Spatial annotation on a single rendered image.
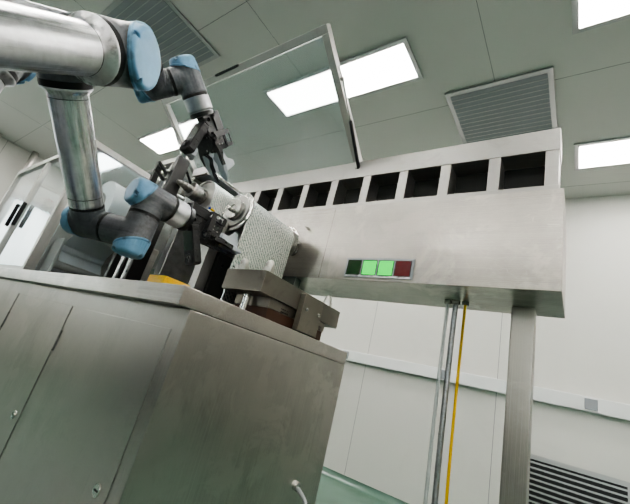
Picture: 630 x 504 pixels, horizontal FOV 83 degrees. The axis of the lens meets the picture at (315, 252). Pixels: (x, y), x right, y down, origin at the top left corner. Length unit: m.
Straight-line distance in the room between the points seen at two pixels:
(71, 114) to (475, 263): 1.06
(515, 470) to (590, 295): 2.49
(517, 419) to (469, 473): 2.27
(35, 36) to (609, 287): 3.51
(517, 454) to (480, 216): 0.65
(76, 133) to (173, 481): 0.73
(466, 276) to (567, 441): 2.36
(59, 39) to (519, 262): 1.08
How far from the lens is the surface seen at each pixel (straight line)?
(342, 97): 1.51
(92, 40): 0.76
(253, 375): 0.90
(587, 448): 3.35
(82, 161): 0.96
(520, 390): 1.19
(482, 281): 1.10
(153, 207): 0.97
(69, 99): 0.93
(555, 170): 1.25
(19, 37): 0.66
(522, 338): 1.21
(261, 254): 1.23
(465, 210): 1.21
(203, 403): 0.82
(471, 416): 3.42
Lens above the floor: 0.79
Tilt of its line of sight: 19 degrees up
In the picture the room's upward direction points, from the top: 15 degrees clockwise
